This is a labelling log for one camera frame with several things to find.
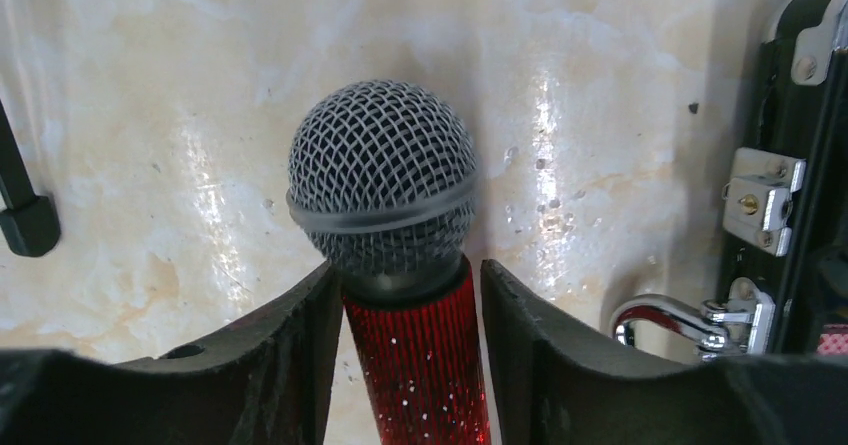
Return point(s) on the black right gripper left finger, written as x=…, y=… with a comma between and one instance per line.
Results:
x=265, y=378

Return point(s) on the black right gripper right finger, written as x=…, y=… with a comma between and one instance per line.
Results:
x=558, y=381

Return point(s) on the red glitter microphone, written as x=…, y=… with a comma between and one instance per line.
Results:
x=382, y=180

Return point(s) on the black tripod mic stand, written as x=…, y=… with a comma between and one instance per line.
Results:
x=29, y=222

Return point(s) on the black carrying case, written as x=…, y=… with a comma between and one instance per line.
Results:
x=783, y=281

